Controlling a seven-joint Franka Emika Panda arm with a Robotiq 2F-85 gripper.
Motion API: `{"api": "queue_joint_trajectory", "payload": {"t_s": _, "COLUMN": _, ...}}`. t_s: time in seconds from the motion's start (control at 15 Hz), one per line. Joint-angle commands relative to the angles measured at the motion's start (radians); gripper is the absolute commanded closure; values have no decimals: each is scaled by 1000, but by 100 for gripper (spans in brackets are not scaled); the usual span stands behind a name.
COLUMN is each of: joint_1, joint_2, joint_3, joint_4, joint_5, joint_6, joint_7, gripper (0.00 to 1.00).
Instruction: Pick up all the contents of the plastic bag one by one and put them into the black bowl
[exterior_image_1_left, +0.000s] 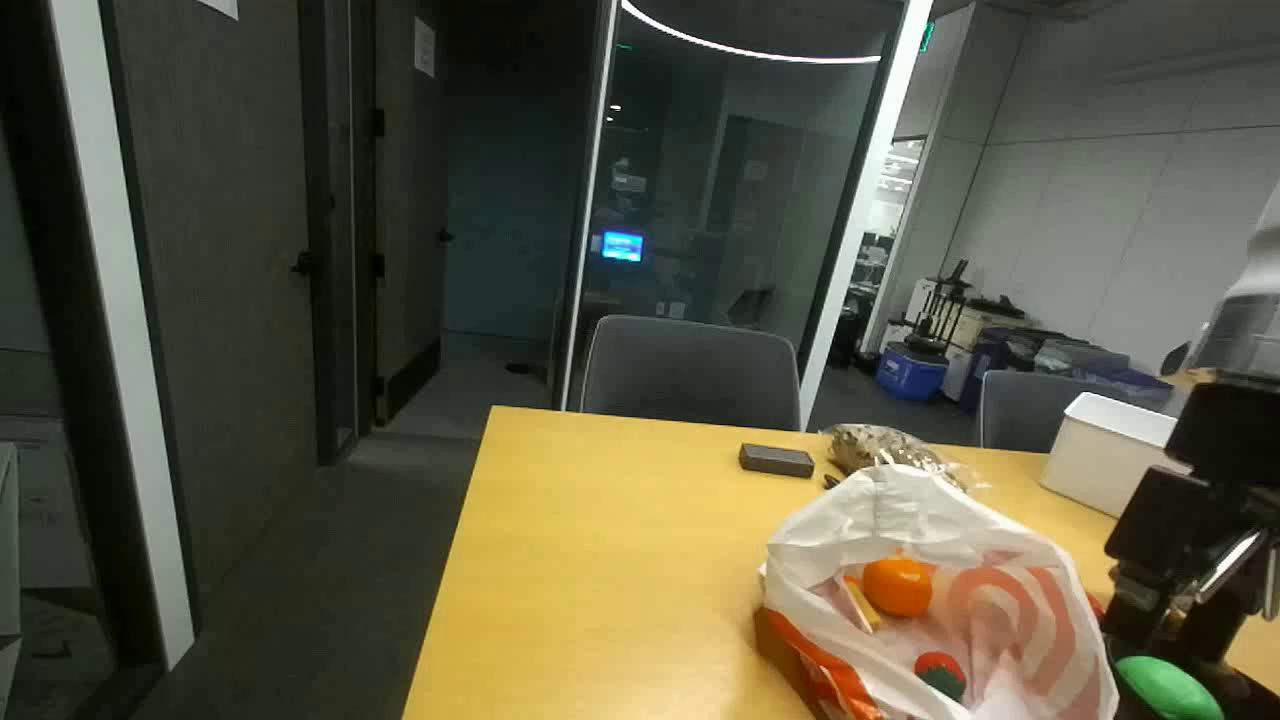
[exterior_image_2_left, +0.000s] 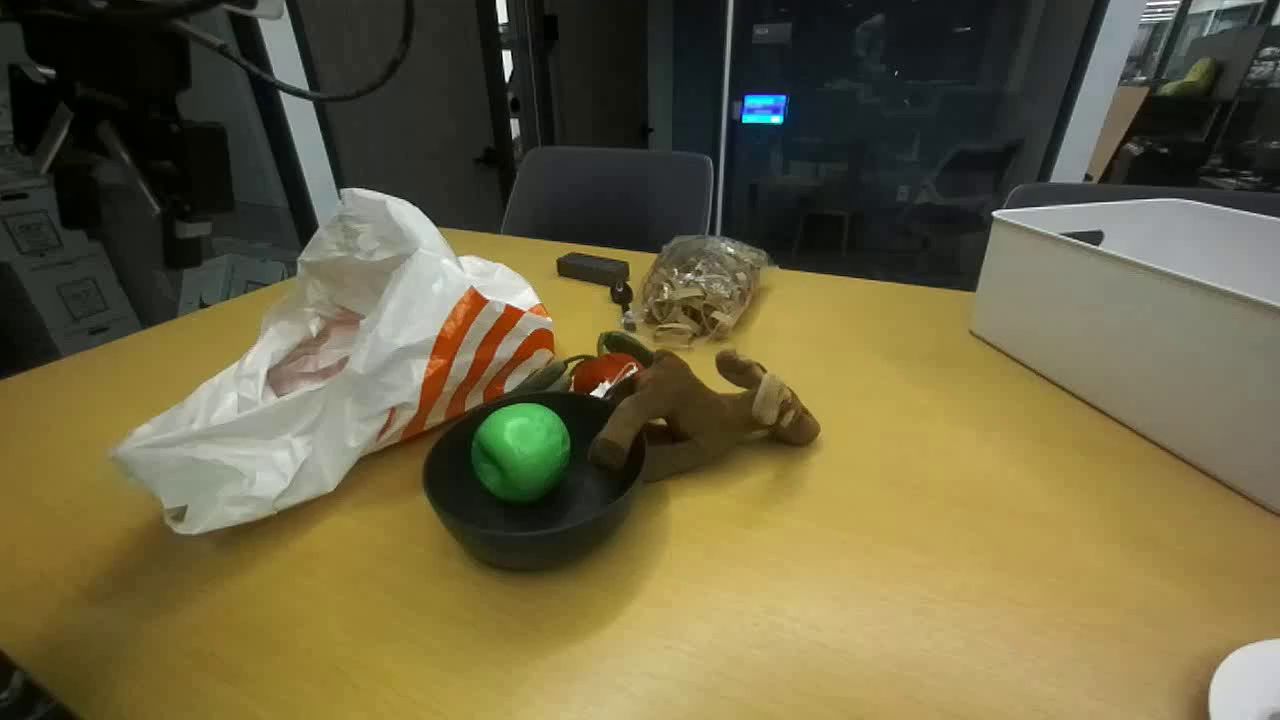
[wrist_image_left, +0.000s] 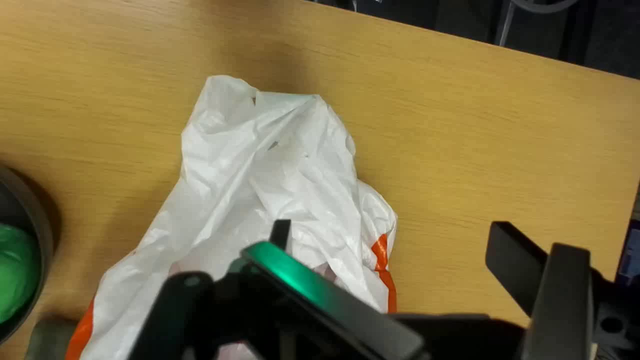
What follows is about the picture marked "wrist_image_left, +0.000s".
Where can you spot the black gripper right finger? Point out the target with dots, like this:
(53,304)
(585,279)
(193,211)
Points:
(554,289)

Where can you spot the white orange plastic bag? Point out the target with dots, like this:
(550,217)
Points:
(251,159)

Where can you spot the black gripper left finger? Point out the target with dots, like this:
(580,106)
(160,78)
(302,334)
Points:
(305,314)

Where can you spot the black bowl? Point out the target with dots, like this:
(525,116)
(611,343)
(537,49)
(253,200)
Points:
(22,206)

